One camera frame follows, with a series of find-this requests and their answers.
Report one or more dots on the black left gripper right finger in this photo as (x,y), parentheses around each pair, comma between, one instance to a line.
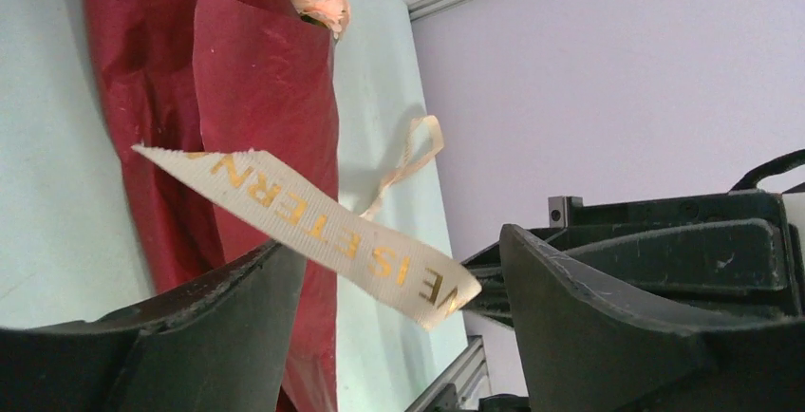
(591,342)

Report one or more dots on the cream ribbon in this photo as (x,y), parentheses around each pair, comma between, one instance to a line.
(397,270)

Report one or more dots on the red wrapping paper sheet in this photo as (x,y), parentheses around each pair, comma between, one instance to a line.
(221,76)

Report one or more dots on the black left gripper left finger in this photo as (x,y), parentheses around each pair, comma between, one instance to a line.
(217,343)

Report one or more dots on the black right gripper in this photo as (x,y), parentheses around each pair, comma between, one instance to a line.
(738,252)

